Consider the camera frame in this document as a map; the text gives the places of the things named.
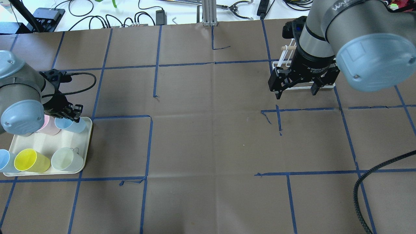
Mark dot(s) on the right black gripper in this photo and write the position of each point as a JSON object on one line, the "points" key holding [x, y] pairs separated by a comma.
{"points": [[312, 65]]}

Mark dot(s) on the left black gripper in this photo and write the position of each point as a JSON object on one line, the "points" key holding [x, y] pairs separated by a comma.
{"points": [[57, 104]]}

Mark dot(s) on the light blue ikea cup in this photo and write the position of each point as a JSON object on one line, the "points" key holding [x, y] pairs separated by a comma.
{"points": [[70, 126]]}

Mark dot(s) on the white ikea cup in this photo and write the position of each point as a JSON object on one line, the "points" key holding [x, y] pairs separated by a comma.
{"points": [[67, 159]]}

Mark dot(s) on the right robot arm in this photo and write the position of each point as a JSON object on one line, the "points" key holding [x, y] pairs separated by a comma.
{"points": [[372, 45]]}

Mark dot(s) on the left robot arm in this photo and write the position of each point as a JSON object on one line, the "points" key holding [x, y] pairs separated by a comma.
{"points": [[27, 95]]}

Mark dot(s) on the pink ikea cup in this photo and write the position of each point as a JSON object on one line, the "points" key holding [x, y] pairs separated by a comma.
{"points": [[49, 127]]}

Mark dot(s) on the yellow ikea cup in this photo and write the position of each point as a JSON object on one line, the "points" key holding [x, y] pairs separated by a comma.
{"points": [[29, 160]]}

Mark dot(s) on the blue ikea cup at edge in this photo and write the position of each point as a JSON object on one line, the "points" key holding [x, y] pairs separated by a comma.
{"points": [[7, 159]]}

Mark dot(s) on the cream serving tray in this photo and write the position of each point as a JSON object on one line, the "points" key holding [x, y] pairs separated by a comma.
{"points": [[49, 144]]}

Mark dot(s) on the black power adapter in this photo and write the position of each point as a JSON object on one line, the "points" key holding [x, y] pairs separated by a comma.
{"points": [[262, 8]]}

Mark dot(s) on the reacher grabber tool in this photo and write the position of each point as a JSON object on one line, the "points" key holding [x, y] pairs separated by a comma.
{"points": [[232, 8]]}

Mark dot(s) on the aluminium frame post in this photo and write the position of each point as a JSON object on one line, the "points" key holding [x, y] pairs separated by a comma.
{"points": [[209, 15]]}

